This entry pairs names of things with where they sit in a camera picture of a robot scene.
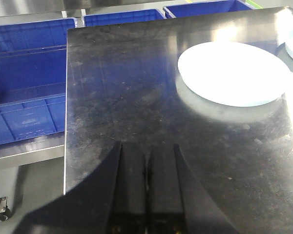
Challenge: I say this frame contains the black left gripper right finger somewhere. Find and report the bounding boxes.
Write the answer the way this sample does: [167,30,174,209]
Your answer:
[147,144,237,234]

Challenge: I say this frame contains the blue crate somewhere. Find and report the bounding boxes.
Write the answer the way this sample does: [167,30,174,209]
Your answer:
[83,9,166,27]
[163,0,255,19]

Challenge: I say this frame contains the blue crate far middle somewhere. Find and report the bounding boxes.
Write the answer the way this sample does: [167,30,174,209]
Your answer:
[83,9,166,27]

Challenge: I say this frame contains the stainless steel shelf rail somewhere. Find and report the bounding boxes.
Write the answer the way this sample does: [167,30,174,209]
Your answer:
[0,132,64,170]

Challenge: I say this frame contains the blue crate lower shelf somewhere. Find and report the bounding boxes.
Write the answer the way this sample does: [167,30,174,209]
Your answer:
[0,18,77,145]

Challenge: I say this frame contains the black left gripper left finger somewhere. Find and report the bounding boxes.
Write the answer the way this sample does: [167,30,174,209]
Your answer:
[13,141,146,234]

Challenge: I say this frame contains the blue crate far right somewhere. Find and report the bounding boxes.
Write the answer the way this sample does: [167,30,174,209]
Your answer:
[163,0,255,19]

